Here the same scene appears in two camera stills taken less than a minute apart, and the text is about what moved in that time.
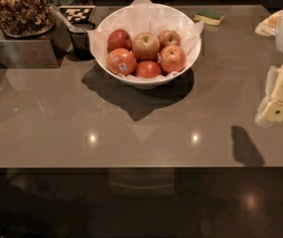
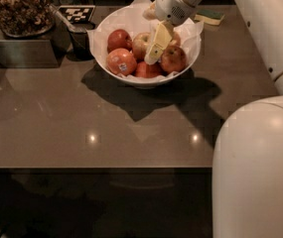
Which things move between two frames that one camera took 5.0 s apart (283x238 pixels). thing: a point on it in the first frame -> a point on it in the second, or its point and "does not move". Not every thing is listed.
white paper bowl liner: [146, 17] does not move
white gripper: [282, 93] -> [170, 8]
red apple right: [172, 59] does not move
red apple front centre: [148, 69] does not move
